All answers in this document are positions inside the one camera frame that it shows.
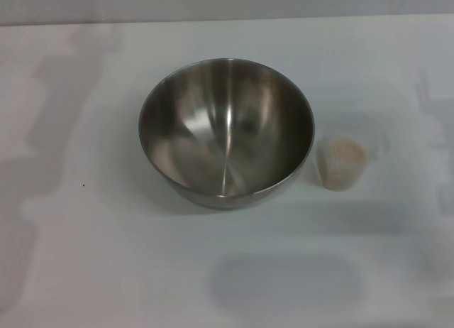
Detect stainless steel mixing bowl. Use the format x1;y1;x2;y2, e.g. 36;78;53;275
138;58;316;211

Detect clear plastic measuring cup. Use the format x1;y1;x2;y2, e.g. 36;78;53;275
315;124;391;192

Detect white rice grains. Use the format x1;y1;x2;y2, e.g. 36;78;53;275
320;136;367;192

